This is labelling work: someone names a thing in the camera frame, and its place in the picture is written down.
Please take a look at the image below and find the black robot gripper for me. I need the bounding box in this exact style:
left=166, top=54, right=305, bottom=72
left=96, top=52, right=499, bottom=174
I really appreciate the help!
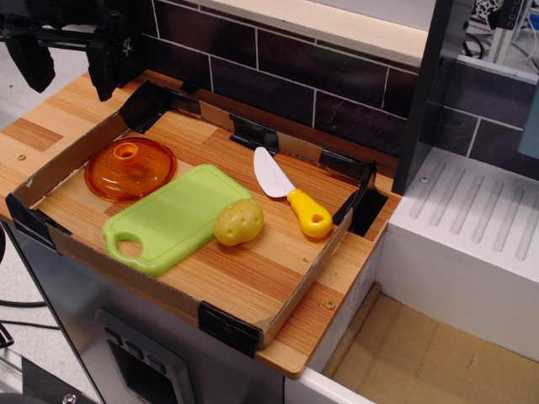
left=1, top=1, right=131, bottom=102

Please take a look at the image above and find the white knife with yellow handle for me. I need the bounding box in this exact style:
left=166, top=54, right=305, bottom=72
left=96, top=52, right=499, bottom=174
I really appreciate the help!
left=253, top=146, right=333, bottom=238

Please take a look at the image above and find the green plastic cutting board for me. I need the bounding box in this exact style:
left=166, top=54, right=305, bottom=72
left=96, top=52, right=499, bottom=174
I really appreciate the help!
left=103, top=164, right=253, bottom=277

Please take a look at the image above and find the cardboard fence with black tape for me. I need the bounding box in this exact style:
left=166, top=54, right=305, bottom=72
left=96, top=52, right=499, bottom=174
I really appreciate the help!
left=1, top=76, right=400, bottom=373

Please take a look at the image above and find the orange transparent pot lid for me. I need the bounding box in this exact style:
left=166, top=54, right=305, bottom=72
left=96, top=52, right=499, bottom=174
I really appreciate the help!
left=84, top=137, right=177, bottom=202

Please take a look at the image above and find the yellow toy potato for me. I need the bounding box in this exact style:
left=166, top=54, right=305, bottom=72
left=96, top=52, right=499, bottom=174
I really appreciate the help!
left=213, top=199, right=264, bottom=247

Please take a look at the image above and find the silver toy oven front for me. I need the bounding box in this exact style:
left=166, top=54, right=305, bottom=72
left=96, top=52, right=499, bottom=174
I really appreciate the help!
left=4, top=225, right=285, bottom=403

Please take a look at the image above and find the white toy sink drainboard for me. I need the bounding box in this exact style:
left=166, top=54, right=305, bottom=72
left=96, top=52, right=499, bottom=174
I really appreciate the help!
left=377, top=148, right=538, bottom=359

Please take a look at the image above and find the black floor cable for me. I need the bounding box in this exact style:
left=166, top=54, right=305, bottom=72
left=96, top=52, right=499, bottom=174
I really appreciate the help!
left=0, top=299, right=60, bottom=330

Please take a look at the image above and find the dark grey vertical post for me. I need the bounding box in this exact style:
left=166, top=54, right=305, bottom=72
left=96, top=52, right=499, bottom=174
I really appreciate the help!
left=392, top=1, right=473, bottom=195

